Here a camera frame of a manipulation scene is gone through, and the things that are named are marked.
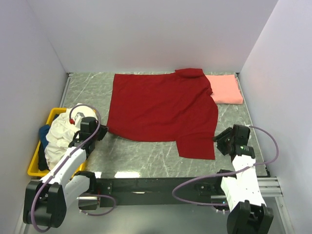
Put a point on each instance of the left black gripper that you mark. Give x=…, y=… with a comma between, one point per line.
x=103, y=131

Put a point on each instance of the black garment in bin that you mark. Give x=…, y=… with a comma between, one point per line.
x=42, y=163

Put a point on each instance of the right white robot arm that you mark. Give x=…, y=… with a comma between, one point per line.
x=249, y=213

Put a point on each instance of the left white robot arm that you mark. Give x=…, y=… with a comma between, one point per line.
x=46, y=200

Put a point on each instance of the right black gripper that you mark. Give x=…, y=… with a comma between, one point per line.
x=223, y=135

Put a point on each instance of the dark blue t shirt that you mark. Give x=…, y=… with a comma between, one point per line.
x=43, y=131

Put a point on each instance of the cream white t shirt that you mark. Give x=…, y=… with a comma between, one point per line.
x=62, y=131

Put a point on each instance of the dark red t shirt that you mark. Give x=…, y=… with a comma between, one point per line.
x=167, y=107

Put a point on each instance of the aluminium frame rail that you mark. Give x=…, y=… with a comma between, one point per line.
x=268, y=187

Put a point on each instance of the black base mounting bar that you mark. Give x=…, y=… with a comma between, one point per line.
x=158, y=191

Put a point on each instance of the folded pink t shirt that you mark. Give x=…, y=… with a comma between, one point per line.
x=225, y=89

